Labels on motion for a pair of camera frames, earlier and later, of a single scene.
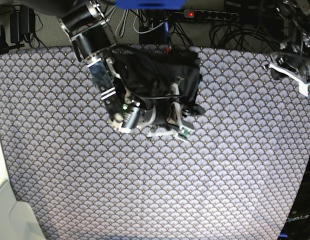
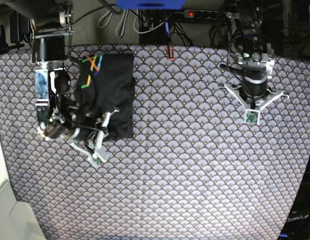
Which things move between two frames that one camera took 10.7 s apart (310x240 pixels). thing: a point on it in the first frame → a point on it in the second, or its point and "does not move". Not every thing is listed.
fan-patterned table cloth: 237,176 does not move
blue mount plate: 150,4 does not move
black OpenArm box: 300,224 does not move
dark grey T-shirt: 151,69 → 104,83
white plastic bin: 14,220 does not move
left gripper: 297,58 → 254,88
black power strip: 231,17 does not move
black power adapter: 22,23 does not move
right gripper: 136,113 → 86,131
